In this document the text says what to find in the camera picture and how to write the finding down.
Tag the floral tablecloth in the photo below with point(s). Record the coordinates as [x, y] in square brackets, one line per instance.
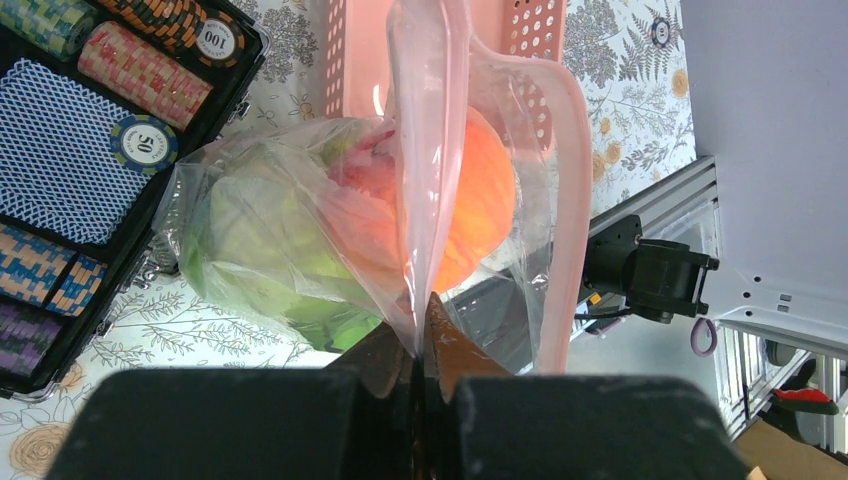
[642, 131]

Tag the clear zip top bag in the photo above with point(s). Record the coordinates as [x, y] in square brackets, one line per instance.
[395, 255]

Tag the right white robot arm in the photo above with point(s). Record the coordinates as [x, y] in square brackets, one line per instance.
[659, 279]

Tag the pink plastic basket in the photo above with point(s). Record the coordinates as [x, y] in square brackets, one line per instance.
[423, 62]

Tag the black poker chip case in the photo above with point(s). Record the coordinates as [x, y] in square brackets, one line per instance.
[99, 101]

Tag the green bumpy toy fruit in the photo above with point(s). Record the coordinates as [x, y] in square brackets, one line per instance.
[331, 326]

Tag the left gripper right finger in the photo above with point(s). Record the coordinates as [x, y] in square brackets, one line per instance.
[482, 422]

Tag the light green toy cabbage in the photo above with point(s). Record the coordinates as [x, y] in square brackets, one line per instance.
[253, 244]

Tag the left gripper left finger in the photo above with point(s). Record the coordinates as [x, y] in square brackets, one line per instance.
[347, 420]

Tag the orange toy peach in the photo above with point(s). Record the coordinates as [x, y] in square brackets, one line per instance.
[484, 205]

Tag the red toy apple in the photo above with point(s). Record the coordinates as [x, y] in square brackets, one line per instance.
[369, 166]

